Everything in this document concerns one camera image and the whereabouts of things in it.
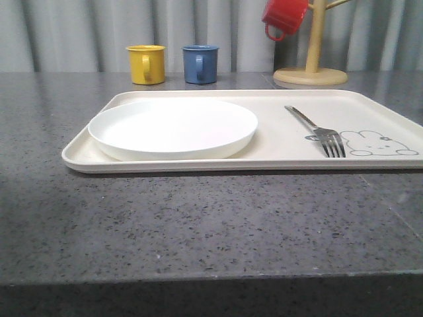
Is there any white round plate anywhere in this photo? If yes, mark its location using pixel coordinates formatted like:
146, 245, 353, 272
88, 98, 258, 161

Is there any silver fork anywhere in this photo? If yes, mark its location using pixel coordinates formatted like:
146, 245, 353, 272
284, 106, 346, 158

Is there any cream rabbit serving tray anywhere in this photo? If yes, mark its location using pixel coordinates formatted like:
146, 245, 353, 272
61, 90, 422, 174

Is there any blue mug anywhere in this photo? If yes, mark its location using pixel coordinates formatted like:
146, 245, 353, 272
182, 45, 219, 85

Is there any yellow mug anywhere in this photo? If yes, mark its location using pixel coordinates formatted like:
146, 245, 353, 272
126, 45, 165, 85

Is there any wooden mug tree stand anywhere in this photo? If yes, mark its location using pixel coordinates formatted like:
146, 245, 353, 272
273, 0, 348, 86

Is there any red mug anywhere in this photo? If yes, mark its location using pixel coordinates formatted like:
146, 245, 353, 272
262, 0, 309, 42

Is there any grey curtain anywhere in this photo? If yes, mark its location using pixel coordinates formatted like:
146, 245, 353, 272
1, 1, 422, 72

